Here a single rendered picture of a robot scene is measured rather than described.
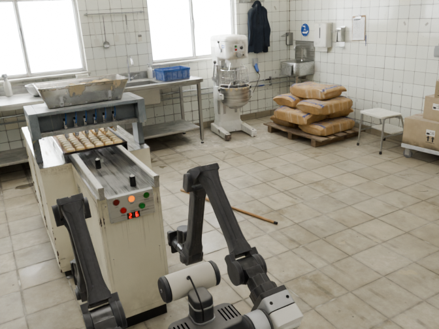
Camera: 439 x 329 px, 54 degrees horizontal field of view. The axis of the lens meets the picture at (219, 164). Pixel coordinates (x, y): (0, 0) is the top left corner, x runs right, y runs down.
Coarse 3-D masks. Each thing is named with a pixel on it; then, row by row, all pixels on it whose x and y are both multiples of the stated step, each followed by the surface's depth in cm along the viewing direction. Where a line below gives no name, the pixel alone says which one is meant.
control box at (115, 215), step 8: (128, 192) 221; (136, 192) 221; (144, 192) 223; (152, 192) 225; (112, 200) 216; (120, 200) 218; (128, 200) 219; (136, 200) 222; (144, 200) 224; (152, 200) 226; (112, 208) 217; (120, 208) 219; (128, 208) 221; (136, 208) 223; (144, 208) 225; (152, 208) 228; (112, 216) 218; (120, 216) 220; (128, 216) 222; (136, 216) 224
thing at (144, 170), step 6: (114, 150) 290; (120, 150) 275; (126, 150) 270; (120, 156) 279; (126, 156) 265; (132, 156) 258; (132, 162) 255; (138, 162) 247; (138, 168) 245; (144, 168) 236; (144, 174) 237; (150, 174) 227; (156, 174) 226; (150, 180) 229; (156, 180) 224; (156, 186) 225
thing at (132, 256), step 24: (96, 168) 258; (120, 168) 256; (120, 192) 222; (96, 216) 225; (144, 216) 230; (96, 240) 243; (120, 240) 227; (144, 240) 234; (120, 264) 231; (144, 264) 238; (120, 288) 235; (144, 288) 242; (144, 312) 251
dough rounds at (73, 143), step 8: (56, 136) 309; (64, 136) 302; (72, 136) 301; (80, 136) 299; (88, 136) 298; (96, 136) 305; (104, 136) 296; (112, 136) 295; (64, 144) 284; (72, 144) 288; (80, 144) 280; (88, 144) 280; (96, 144) 279; (104, 144) 285; (64, 152) 273
